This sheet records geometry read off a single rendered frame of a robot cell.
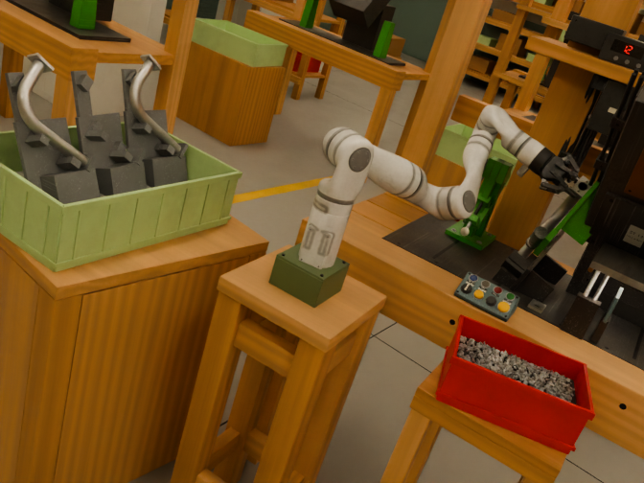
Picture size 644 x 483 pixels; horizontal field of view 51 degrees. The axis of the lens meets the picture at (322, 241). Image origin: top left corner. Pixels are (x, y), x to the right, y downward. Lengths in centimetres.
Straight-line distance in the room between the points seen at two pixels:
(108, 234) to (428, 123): 119
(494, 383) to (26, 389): 112
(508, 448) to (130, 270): 96
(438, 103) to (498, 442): 123
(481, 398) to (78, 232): 98
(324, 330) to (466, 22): 121
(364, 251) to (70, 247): 76
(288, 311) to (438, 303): 45
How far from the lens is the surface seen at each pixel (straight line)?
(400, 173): 165
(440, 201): 183
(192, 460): 195
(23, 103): 178
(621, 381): 179
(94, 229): 167
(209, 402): 181
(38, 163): 184
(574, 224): 192
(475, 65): 1216
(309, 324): 154
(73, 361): 177
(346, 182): 153
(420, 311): 185
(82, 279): 164
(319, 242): 159
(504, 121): 202
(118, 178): 191
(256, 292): 160
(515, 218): 233
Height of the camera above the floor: 164
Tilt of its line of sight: 24 degrees down
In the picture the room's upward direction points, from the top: 18 degrees clockwise
